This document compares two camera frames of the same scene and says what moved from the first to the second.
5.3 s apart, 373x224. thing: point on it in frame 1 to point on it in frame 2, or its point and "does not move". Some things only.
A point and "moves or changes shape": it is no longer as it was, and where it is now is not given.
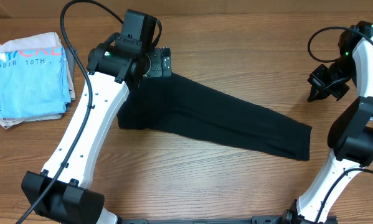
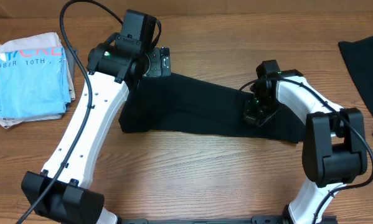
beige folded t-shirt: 44,40 does not move
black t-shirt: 173,104 moves or changes shape
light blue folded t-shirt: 30,83 does not move
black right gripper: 316,80 to 250,117
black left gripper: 159,65 does not move
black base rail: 254,220 does not move
